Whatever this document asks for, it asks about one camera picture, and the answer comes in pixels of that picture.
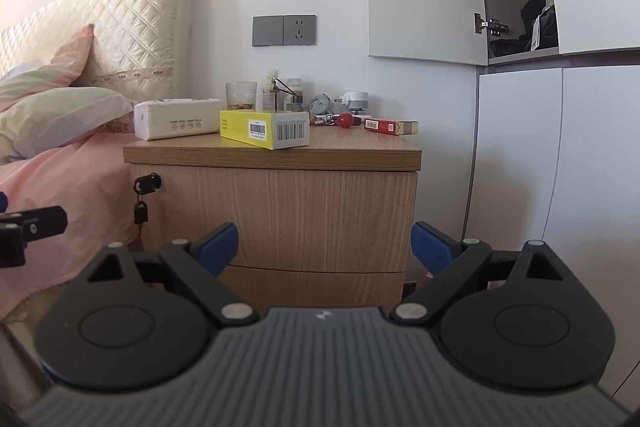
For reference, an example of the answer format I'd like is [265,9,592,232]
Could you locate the grey wall switch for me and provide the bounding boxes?
[252,15,286,48]

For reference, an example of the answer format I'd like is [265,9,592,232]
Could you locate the yellow cardboard box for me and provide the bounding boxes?
[219,109,311,151]

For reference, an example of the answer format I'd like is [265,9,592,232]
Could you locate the wooden nightstand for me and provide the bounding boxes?
[123,126,424,309]

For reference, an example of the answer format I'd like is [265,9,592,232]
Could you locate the pale pastel pillow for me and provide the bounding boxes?
[0,86,137,164]

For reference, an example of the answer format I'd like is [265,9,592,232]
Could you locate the clear glass cup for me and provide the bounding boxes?
[225,81,258,112]

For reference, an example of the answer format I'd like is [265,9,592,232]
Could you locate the cream quilted headboard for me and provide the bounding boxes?
[0,0,194,106]

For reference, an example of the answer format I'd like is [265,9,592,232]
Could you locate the tall white wardrobe door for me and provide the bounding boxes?
[467,66,640,408]

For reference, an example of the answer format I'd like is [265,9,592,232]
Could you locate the red and gold box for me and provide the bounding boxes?
[363,118,420,136]

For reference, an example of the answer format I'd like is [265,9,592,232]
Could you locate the dark clothes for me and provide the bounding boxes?
[489,0,560,58]

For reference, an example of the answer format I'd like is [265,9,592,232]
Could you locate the grey cloth bundle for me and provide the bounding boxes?
[309,94,335,116]

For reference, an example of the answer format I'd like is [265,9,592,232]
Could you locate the pink striped pillow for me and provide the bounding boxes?
[0,24,96,114]

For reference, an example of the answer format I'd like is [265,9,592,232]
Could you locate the black keys in lock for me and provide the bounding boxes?
[132,173,163,226]

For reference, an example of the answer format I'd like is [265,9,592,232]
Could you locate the metal door hinge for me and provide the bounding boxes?
[473,12,511,36]

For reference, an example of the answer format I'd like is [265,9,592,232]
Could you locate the pink blanket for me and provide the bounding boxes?
[0,131,143,324]

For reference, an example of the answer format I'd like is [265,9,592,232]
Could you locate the white plug adapter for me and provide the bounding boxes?
[333,90,371,118]

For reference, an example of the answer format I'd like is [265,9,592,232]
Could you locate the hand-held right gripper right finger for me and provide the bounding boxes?
[390,221,566,326]

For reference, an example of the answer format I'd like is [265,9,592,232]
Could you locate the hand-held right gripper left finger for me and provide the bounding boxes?
[87,221,254,328]

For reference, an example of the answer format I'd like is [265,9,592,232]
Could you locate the white tissue pack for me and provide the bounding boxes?
[133,97,225,142]

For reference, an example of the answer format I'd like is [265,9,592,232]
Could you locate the white pill bottle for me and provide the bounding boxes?
[285,78,305,112]

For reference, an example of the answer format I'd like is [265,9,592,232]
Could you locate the reed diffuser bottle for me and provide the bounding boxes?
[261,67,297,112]

